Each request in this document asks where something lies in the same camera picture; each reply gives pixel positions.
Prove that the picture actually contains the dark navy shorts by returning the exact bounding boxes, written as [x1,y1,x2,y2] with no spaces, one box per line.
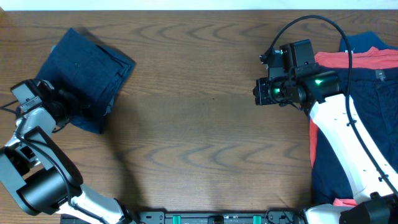
[36,28,136,134]

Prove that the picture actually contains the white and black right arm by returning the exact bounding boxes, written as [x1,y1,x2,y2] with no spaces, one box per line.
[253,49,397,223]

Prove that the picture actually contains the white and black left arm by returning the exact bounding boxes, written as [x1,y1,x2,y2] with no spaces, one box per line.
[1,79,139,223]

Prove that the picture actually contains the navy shorts in pile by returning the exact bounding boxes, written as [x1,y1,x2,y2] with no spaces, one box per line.
[310,67,398,206]

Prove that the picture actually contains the teal blue garment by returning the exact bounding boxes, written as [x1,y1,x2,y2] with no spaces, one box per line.
[346,31,397,53]

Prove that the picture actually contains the red garment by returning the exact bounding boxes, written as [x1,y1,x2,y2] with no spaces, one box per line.
[308,46,398,208]

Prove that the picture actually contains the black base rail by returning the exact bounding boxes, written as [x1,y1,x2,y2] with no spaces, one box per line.
[60,207,307,224]

